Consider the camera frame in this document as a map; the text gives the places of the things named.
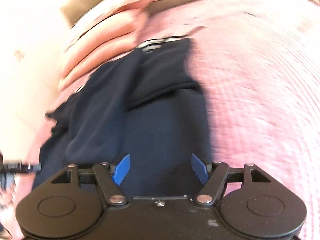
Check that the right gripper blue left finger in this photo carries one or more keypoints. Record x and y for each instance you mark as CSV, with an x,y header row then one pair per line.
x,y
120,168

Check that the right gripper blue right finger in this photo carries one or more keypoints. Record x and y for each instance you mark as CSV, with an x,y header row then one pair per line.
x,y
199,168

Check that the navy blue garment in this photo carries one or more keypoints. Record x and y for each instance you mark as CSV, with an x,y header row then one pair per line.
x,y
143,104

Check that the pink quilted bedspread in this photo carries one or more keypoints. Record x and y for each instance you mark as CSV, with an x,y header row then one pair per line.
x,y
257,63

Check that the folded peach duvet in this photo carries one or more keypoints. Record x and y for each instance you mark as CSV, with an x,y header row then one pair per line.
x,y
109,29

